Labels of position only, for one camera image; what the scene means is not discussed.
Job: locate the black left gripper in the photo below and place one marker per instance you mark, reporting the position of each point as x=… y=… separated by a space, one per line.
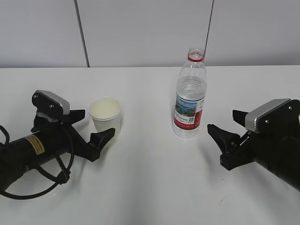
x=65 y=134

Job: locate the clear plastic water bottle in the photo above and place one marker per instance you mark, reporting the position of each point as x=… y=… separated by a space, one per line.
x=191 y=90

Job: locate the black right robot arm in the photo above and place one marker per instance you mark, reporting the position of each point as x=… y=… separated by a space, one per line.
x=288 y=167

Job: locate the white paper cup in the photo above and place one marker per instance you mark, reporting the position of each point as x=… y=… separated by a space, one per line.
x=106 y=113

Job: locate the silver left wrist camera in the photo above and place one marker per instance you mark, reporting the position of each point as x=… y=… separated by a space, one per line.
x=50 y=105

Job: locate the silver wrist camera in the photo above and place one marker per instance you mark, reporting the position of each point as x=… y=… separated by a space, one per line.
x=273 y=116
x=50 y=105

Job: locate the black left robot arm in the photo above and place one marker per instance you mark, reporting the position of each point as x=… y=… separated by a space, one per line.
x=49 y=138

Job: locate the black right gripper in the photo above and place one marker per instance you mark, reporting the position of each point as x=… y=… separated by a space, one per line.
x=251 y=147

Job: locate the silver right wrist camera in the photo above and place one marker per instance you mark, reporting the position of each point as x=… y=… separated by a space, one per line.
x=273 y=116

